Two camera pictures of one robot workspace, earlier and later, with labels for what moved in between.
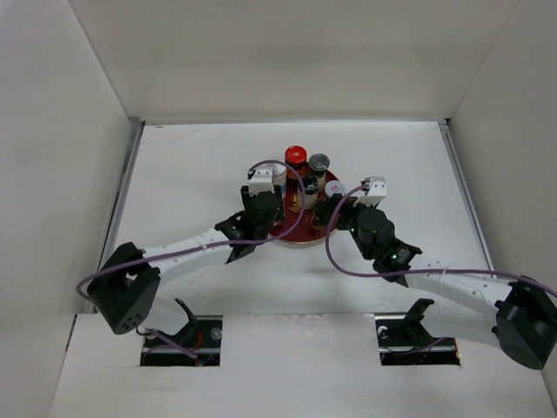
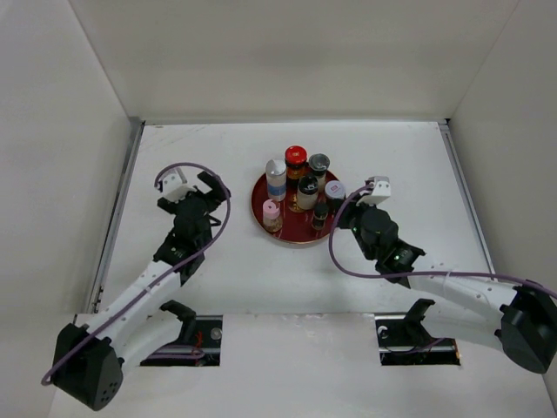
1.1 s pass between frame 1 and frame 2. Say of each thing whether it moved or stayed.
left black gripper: moved
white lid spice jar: stayed
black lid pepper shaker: stayed
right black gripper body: stayed
